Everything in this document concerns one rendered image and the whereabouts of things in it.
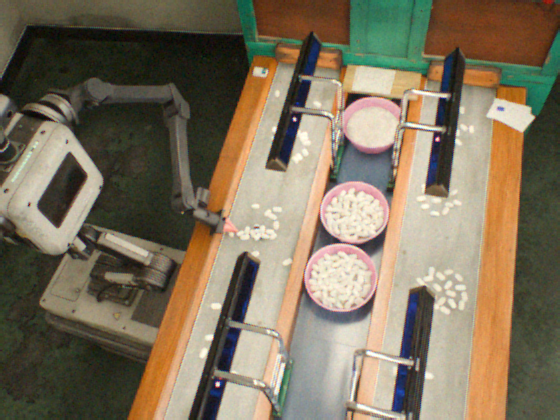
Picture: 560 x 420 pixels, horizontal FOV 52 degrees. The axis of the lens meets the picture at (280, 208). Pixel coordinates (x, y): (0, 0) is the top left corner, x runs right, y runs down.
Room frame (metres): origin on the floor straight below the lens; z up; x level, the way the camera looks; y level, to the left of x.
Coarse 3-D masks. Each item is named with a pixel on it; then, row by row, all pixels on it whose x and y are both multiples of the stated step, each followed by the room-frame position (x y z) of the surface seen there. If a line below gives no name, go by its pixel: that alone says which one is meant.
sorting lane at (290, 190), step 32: (288, 64) 1.88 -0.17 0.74; (320, 96) 1.66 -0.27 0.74; (320, 128) 1.49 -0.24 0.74; (256, 160) 1.39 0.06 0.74; (256, 192) 1.23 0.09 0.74; (288, 192) 1.20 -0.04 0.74; (288, 224) 1.06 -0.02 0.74; (224, 256) 0.97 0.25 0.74; (256, 256) 0.95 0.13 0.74; (288, 256) 0.92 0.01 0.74; (224, 288) 0.84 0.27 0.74; (256, 288) 0.82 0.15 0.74; (256, 320) 0.69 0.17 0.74; (192, 352) 0.62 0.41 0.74; (256, 352) 0.58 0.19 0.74; (192, 384) 0.51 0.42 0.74; (224, 416) 0.38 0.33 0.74
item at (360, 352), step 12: (360, 348) 0.42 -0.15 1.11; (360, 360) 0.41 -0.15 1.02; (384, 360) 0.38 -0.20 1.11; (396, 360) 0.37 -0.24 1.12; (408, 360) 0.36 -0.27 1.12; (348, 396) 0.33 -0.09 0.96; (348, 408) 0.27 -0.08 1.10; (360, 408) 0.26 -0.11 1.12; (372, 408) 0.25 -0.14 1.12; (384, 408) 0.25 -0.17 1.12
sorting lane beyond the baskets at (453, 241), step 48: (480, 96) 1.49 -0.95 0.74; (480, 144) 1.25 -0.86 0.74; (480, 192) 1.03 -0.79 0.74; (432, 240) 0.87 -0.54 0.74; (480, 240) 0.83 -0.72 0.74; (432, 288) 0.68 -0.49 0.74; (384, 336) 0.54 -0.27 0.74; (432, 336) 0.51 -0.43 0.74; (384, 384) 0.38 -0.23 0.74; (432, 384) 0.35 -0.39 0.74
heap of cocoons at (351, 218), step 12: (348, 192) 1.14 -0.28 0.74; (360, 192) 1.13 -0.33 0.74; (336, 204) 1.11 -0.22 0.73; (348, 204) 1.09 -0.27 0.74; (360, 204) 1.08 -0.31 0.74; (372, 204) 1.07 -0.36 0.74; (336, 216) 1.05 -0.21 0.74; (348, 216) 1.04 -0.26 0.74; (360, 216) 1.03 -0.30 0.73; (372, 216) 1.02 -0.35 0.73; (336, 228) 0.99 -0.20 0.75; (348, 228) 0.99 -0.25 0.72; (360, 228) 0.98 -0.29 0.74; (372, 228) 0.97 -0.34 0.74
